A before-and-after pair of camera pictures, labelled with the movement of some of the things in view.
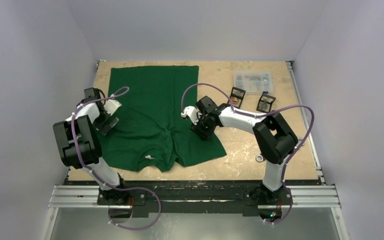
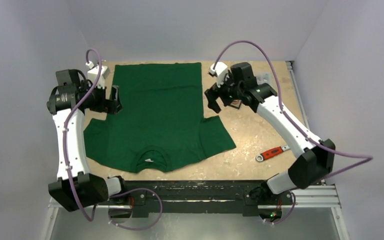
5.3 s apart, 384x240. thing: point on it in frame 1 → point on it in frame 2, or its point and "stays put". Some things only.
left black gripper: (103, 127) → (111, 106)
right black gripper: (202, 128) → (220, 94)
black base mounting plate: (144, 197) stays put
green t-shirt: (150, 133) stays put
